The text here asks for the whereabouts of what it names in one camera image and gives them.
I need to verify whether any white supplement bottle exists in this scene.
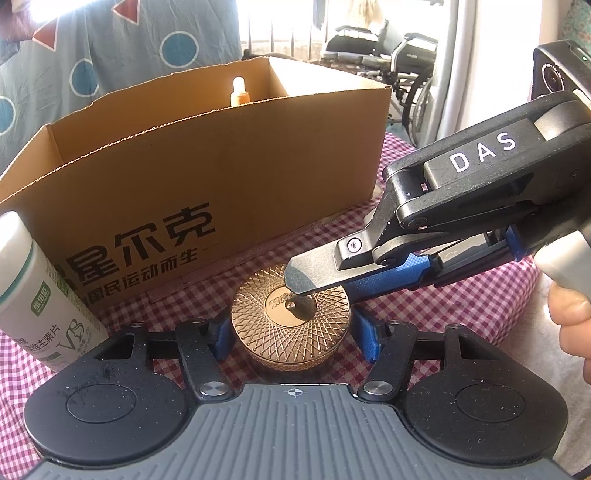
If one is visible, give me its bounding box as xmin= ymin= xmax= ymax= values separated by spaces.
xmin=1 ymin=211 xmax=108 ymax=372

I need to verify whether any gold lidded round jar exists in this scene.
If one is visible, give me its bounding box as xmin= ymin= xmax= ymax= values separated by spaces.
xmin=230 ymin=264 xmax=353 ymax=372

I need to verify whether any person right hand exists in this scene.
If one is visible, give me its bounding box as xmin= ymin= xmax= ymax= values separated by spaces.
xmin=548 ymin=282 xmax=591 ymax=383

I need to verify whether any brown cardboard box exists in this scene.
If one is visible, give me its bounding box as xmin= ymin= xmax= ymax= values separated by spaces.
xmin=1 ymin=57 xmax=391 ymax=311

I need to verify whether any black wheelchair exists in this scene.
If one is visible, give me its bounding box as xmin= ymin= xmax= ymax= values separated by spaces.
xmin=318 ymin=21 xmax=439 ymax=146

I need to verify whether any blue patterned bedsheet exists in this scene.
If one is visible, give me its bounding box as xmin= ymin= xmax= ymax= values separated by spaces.
xmin=1 ymin=1 xmax=240 ymax=168

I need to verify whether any black speaker box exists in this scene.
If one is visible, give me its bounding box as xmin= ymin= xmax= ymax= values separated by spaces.
xmin=530 ymin=40 xmax=591 ymax=105

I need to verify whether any green dropper bottle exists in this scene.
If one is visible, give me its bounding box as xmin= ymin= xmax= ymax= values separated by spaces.
xmin=230 ymin=76 xmax=250 ymax=107

